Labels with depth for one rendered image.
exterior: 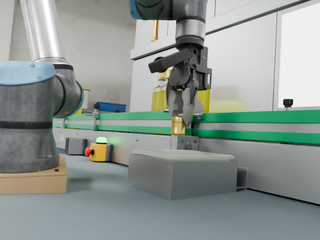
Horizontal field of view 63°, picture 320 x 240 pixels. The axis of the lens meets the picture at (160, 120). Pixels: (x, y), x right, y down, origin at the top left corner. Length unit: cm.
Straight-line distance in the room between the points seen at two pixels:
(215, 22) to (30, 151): 89
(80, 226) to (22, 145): 25
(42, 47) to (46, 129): 24
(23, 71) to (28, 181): 22
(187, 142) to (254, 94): 30
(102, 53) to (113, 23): 47
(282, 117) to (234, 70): 37
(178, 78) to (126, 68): 329
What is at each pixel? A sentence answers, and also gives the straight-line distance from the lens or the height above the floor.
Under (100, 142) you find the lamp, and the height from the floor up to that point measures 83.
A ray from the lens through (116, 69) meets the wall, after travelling 388.
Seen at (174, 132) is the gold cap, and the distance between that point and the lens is 62.
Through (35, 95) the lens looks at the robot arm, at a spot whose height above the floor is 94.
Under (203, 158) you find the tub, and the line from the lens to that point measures 60.
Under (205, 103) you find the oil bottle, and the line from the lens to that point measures 95.
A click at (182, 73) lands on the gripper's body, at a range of 64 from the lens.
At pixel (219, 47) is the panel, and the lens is 112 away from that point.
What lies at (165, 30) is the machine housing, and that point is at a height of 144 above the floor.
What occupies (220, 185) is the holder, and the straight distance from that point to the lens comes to 66.
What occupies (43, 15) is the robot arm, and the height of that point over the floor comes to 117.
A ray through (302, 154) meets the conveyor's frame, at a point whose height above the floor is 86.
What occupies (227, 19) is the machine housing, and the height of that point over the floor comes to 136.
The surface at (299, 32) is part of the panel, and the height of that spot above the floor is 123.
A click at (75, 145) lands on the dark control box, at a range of 136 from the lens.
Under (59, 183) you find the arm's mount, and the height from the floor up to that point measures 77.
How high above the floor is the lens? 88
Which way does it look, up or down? 3 degrees up
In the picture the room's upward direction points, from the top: 4 degrees clockwise
